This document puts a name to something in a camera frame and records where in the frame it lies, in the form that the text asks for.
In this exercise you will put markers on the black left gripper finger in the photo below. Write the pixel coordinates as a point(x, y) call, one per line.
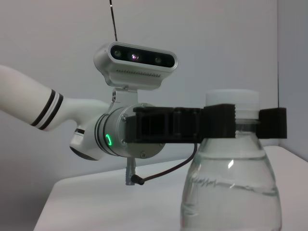
point(274, 122)
point(216, 122)

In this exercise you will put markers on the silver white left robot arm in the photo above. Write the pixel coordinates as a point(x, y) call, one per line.
point(21, 93)

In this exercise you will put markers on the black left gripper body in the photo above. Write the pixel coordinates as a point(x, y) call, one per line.
point(151, 125)

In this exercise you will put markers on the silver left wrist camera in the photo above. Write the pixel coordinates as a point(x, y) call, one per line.
point(134, 69)

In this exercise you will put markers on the clear water bottle green label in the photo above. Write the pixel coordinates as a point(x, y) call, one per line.
point(228, 192)

